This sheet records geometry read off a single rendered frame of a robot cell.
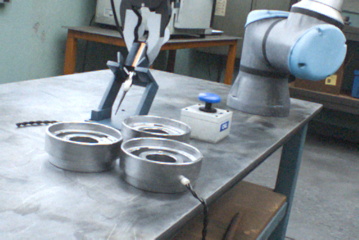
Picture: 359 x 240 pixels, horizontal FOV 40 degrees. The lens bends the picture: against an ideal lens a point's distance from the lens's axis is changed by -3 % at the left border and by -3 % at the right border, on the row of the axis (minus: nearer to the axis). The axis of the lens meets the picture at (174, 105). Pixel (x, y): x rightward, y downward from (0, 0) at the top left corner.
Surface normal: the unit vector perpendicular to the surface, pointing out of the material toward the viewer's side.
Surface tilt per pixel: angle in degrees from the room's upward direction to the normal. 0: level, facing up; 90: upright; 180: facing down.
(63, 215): 0
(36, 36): 90
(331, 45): 97
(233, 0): 90
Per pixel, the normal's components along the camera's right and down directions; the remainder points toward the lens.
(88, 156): 0.26, 0.24
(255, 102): -0.22, -0.13
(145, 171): -0.32, 0.16
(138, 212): 0.13, -0.97
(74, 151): -0.05, 0.21
